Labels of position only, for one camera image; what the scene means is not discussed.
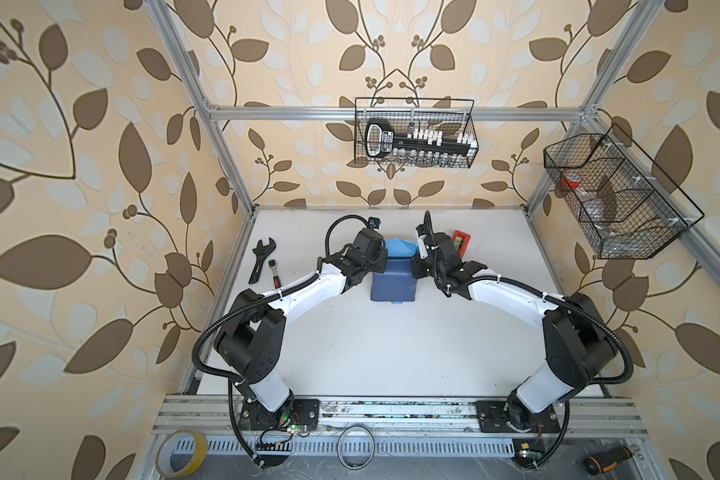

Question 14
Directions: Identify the light blue wrapping paper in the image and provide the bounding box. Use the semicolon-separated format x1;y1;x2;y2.
370;239;418;304

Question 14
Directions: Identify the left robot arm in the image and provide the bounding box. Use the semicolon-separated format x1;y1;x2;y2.
191;215;388;426

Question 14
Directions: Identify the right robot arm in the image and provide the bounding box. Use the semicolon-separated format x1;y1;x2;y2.
413;224;634;431

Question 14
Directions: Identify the red tape dispenser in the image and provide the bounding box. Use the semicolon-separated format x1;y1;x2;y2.
453;230;471;257

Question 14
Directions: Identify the black adjustable wrench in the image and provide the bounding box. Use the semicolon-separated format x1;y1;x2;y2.
248;238;276;285

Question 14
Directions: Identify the black socket set tool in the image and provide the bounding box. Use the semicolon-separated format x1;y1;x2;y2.
360;119;479;161

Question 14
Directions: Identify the red white object in basket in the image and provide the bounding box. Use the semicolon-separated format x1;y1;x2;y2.
561;171;583;191

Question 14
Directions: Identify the yellow tape roll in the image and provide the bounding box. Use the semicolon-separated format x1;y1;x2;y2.
155;430;209;479

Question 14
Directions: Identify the orange black screwdriver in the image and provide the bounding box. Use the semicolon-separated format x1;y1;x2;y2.
582;446;640;476

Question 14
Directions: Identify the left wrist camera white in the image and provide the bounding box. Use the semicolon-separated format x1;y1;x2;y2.
367;217;381;230

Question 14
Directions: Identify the back wire basket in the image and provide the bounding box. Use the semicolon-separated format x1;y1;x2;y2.
354;96;479;169

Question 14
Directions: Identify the wire basket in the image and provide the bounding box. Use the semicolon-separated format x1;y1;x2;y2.
354;96;479;169
544;124;704;260

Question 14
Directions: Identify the right wire basket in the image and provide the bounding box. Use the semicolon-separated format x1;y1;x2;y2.
544;124;704;260

